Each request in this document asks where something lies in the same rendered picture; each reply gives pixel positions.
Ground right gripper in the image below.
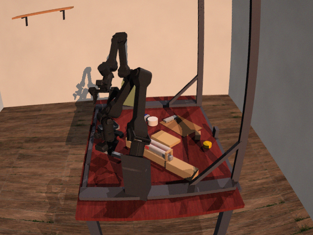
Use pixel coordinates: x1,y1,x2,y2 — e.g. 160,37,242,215
88,79,119,105

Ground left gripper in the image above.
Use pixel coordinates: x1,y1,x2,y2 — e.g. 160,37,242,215
95,129,124,156

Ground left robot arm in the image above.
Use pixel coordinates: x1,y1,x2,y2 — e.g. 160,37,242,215
96,67,152,158

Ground orange short cylinder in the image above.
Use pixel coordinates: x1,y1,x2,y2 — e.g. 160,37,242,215
203,141,212,148

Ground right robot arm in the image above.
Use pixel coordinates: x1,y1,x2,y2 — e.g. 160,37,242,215
95,32,133,88

